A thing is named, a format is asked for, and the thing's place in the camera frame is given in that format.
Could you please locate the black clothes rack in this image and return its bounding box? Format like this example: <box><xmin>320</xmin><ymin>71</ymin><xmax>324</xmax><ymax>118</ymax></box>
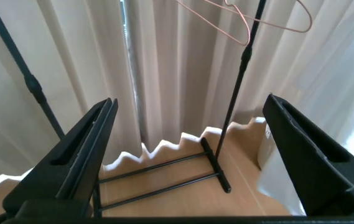
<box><xmin>0</xmin><ymin>0</ymin><xmax>268</xmax><ymax>218</ymax></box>

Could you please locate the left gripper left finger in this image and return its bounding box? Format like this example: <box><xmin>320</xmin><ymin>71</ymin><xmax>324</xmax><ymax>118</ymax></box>
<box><xmin>2</xmin><ymin>98</ymin><xmax>119</xmax><ymax>218</ymax></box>

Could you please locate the beige curtain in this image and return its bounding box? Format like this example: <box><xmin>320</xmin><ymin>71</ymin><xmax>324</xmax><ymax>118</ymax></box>
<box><xmin>0</xmin><ymin>0</ymin><xmax>354</xmax><ymax>187</ymax></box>

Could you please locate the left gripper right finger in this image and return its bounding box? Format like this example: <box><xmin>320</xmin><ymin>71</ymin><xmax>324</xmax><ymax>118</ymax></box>
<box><xmin>262</xmin><ymin>93</ymin><xmax>354</xmax><ymax>218</ymax></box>

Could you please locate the white garment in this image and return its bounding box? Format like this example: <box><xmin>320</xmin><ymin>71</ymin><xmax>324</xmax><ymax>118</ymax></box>
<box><xmin>256</xmin><ymin>148</ymin><xmax>307</xmax><ymax>217</ymax></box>

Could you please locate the pink clothes hanger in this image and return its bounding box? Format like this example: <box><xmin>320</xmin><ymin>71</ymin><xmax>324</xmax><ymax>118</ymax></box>
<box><xmin>203</xmin><ymin>0</ymin><xmax>314</xmax><ymax>34</ymax></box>
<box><xmin>175</xmin><ymin>0</ymin><xmax>252</xmax><ymax>47</ymax></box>

